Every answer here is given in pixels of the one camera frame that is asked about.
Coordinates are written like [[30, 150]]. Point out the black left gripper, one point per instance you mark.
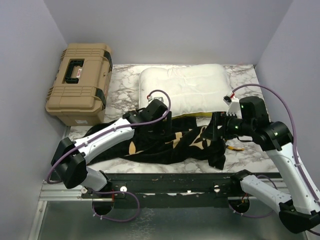
[[164, 129]]

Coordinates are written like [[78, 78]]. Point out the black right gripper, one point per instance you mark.
[[211, 131]]

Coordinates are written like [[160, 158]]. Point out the black yellow flower pillowcase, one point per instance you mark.
[[184, 141]]

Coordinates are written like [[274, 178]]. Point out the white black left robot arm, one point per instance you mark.
[[70, 161]]

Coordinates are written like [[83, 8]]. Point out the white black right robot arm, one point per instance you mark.
[[298, 210]]

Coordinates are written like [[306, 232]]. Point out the white pillow yellow edge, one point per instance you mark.
[[196, 90]]

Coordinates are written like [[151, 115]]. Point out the tan plastic tool case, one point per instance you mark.
[[78, 96]]

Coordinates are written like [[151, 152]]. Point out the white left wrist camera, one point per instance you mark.
[[150, 98]]

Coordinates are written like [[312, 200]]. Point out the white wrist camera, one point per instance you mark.
[[233, 103], [150, 98]]

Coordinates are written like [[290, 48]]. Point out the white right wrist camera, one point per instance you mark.
[[233, 103]]

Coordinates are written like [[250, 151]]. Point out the yellow handled pliers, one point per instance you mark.
[[236, 149]]

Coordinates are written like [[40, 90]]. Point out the black mounting rail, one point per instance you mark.
[[169, 190]]

